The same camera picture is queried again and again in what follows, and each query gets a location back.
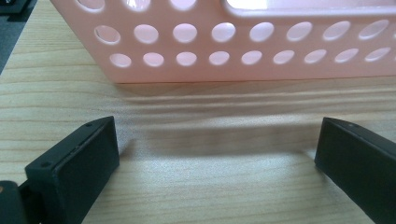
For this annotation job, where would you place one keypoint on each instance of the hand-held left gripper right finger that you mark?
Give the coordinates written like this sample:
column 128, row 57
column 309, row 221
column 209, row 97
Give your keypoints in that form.
column 361, row 165

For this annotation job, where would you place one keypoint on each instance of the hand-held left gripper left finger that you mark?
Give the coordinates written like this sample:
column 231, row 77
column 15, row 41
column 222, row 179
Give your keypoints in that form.
column 74, row 168

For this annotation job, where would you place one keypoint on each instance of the pink perforated plastic basket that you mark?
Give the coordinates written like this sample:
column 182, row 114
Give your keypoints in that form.
column 236, row 40

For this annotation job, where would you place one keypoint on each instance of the black object on floor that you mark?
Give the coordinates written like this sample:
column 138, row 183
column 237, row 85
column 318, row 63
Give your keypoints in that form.
column 14, row 7

